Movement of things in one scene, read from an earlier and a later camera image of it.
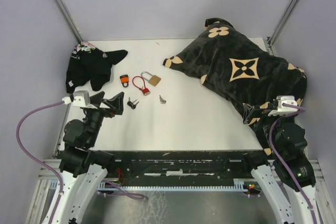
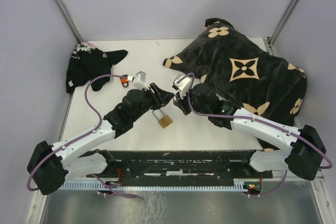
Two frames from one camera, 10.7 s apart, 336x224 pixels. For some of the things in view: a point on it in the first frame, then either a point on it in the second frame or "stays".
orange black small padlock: (124, 79) stays
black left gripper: (116, 103) -> (161, 97)
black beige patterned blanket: (252, 76) stays
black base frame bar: (162, 167) stays
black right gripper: (257, 112) -> (180, 102)
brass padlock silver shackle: (154, 80) -> (164, 121)
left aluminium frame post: (61, 2) stays
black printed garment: (88, 64) stays
